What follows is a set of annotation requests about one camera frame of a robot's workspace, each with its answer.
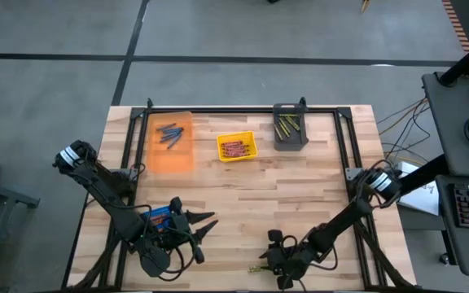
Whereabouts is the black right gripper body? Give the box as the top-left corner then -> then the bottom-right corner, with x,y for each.
267,229 -> 315,291

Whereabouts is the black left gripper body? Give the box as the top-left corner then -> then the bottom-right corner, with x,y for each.
162,196 -> 206,265

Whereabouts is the grey plastic bin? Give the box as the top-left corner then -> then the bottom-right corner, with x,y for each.
272,103 -> 310,152

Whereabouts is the blue plastic basket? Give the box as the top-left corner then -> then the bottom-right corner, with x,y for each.
140,205 -> 175,235

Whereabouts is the yellow plastic basket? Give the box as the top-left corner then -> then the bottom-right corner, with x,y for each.
216,130 -> 259,164

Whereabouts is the orange translucent plastic bin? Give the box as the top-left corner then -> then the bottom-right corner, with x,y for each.
142,110 -> 196,174

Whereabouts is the white paper sheet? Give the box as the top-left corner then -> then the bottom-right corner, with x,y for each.
397,160 -> 441,216

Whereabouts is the black diagonal bar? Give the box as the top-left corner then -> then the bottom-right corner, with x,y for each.
397,154 -> 450,196

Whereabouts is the grey side cart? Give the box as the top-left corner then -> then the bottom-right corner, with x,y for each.
0,177 -> 42,292

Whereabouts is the black pole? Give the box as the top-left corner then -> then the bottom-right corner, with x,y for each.
439,31 -> 469,88

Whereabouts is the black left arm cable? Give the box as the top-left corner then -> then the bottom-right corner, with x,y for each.
142,227 -> 197,282

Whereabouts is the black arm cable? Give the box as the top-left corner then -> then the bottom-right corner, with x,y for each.
142,227 -> 197,282
282,234 -> 339,272

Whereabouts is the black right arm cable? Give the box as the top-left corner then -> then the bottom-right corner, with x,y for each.
282,234 -> 339,272

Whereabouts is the thin loose cable bundle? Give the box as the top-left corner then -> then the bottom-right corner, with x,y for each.
376,96 -> 432,164

